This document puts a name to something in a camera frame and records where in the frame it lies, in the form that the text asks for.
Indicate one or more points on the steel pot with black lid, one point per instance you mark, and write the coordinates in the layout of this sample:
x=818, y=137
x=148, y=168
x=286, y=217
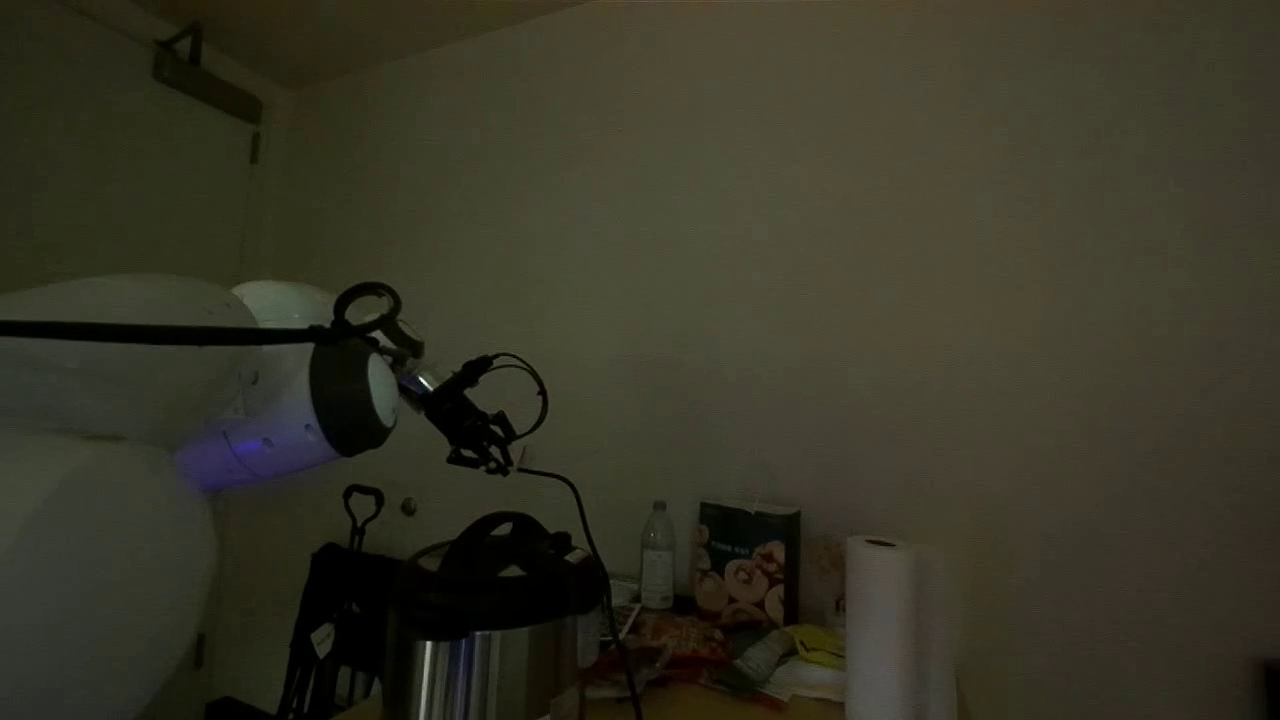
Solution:
x=484, y=642

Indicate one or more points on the pile of food packets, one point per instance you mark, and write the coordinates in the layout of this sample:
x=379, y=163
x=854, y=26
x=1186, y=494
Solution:
x=692, y=642

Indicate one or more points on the clear plastic bottle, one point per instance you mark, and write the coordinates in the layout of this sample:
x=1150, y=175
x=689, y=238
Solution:
x=656, y=563

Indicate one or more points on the dark snack package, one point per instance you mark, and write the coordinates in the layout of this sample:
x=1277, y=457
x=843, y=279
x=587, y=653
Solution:
x=744, y=563

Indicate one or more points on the white paper towel roll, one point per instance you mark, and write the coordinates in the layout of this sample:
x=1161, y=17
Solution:
x=885, y=625

